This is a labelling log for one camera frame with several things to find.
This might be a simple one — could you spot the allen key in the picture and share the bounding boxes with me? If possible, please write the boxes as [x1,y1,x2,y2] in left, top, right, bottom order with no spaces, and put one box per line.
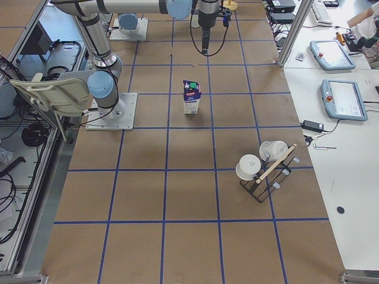
[313,143,337,150]

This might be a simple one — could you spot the white cup front on rack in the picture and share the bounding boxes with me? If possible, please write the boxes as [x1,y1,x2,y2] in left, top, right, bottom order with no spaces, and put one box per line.
[236,154,261,181]

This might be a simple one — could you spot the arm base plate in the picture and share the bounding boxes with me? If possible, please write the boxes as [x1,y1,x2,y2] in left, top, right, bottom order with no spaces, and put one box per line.
[85,92,138,131]
[110,18,149,41]

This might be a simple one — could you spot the black power adapter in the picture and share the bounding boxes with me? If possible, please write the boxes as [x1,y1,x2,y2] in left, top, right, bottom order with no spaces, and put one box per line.
[300,120,324,133]

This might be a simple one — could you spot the white cup rear on rack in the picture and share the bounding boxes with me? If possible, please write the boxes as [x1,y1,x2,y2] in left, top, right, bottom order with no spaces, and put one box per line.
[259,141,288,162]

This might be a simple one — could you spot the white cup on rack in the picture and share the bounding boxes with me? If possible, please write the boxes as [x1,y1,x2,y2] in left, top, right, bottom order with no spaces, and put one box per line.
[236,154,261,181]
[259,141,288,162]

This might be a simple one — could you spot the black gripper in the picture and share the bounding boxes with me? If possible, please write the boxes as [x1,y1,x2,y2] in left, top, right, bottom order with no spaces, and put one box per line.
[198,0,220,54]

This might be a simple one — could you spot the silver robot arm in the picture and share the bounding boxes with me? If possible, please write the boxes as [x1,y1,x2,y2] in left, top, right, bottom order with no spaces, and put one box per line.
[51,1,231,70]
[118,13,138,34]

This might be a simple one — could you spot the black round sticker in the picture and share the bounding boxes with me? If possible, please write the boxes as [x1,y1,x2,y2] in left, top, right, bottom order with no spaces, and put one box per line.
[337,206,345,214]

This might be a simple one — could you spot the aluminium frame post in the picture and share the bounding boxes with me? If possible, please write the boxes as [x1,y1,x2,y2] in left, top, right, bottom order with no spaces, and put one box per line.
[278,0,313,67]

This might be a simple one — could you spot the white keyboard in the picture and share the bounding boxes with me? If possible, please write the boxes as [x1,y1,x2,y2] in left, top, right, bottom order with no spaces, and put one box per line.
[310,1,333,27]

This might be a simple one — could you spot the coiled black cable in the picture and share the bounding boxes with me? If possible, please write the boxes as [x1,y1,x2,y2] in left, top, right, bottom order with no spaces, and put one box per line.
[21,120,50,147]

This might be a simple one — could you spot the far teach pendant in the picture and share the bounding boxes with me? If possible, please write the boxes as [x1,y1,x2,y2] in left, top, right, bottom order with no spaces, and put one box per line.
[310,40,356,70]

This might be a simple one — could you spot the near teach pendant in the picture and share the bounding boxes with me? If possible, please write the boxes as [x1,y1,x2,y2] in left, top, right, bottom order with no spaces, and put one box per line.
[320,79,368,121]

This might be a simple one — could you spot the beige plastic chair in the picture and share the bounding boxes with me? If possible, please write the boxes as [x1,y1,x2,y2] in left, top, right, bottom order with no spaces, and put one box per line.
[9,73,89,117]

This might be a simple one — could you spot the teach pendant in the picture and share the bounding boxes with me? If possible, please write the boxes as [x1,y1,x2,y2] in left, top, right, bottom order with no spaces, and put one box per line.
[320,79,368,121]
[310,40,356,70]

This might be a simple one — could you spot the yellow wooden stand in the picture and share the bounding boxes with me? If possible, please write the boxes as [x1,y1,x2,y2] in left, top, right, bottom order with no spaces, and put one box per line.
[223,0,238,11]

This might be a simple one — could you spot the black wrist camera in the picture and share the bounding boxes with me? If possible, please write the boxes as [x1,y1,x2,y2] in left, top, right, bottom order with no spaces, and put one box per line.
[219,7,232,28]

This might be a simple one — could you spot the black wire cup rack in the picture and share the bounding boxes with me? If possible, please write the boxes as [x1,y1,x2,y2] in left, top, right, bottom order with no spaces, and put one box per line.
[239,144,300,204]

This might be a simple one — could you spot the blue white milk carton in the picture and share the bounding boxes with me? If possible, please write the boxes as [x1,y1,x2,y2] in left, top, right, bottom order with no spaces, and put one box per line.
[183,80,202,114]

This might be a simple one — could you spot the scissors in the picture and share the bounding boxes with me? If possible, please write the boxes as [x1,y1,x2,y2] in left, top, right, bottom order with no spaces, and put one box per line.
[304,134,325,147]

